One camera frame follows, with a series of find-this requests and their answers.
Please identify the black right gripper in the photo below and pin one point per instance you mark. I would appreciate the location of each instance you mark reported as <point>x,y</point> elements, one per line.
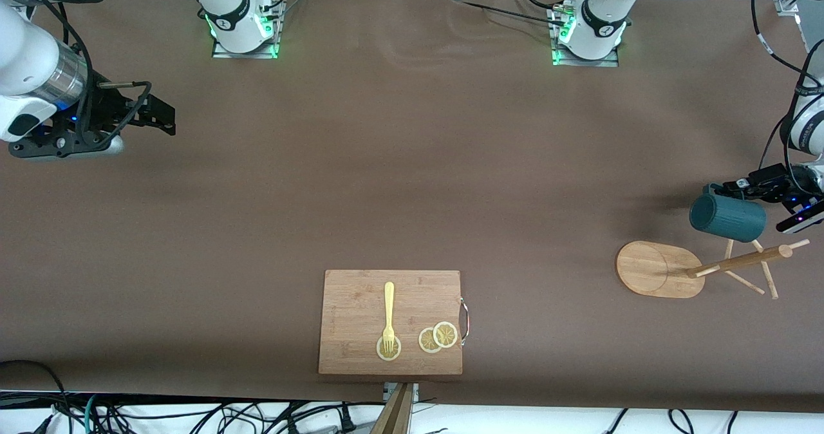
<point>106,109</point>

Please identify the black power plug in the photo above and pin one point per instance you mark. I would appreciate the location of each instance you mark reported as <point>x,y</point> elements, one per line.
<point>347,421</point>

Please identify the small metal bracket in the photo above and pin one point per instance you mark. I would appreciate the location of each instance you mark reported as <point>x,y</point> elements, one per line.
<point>416,392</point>

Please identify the wooden strip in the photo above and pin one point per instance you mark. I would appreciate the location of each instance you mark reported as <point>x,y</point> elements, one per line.
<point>396,418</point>

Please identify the aluminium frame profile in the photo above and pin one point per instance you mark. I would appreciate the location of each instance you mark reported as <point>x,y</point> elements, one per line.
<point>788,6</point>

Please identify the teal mug yellow inside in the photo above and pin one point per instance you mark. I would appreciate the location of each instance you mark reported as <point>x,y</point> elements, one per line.
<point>727,218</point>

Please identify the wooden cutting board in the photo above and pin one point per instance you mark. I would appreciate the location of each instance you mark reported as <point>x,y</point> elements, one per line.
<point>354,311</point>

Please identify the bamboo mug rack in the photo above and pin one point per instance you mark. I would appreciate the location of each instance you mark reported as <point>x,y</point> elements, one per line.
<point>647,270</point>

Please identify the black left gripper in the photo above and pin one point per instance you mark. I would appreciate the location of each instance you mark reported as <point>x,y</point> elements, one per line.
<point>776,186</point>

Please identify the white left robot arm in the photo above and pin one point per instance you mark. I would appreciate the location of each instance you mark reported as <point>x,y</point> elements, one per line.
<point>605,9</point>

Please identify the yellow plastic fork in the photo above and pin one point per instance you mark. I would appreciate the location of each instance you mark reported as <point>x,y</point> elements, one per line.
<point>389,305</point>

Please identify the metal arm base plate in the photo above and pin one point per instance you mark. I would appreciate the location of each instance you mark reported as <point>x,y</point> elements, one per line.
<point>605,63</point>
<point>257,54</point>

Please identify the lemon slice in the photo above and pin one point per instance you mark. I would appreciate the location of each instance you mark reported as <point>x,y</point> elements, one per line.
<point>445,334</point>
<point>425,341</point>
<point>394,355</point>

